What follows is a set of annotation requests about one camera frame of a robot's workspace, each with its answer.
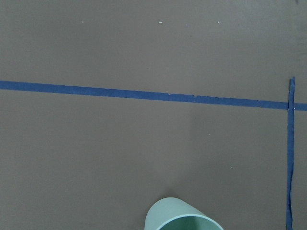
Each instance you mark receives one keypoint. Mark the mint green cup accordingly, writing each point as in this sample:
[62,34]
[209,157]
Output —
[171,213]

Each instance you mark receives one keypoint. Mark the blue tape line near cups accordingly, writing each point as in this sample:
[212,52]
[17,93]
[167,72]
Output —
[158,96]

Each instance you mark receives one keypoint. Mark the short vertical blue tape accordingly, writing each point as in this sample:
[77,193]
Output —
[290,151]

